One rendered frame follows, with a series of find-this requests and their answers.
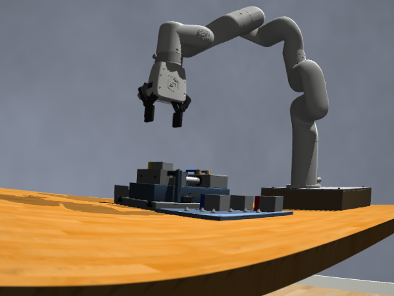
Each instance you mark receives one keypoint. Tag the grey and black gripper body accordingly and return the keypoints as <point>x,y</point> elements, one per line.
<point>169,82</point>

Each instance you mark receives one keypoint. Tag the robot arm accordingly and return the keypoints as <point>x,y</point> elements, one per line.
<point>176,41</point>

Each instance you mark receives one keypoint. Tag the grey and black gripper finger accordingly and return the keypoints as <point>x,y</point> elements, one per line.
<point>178,115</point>
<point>148,102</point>

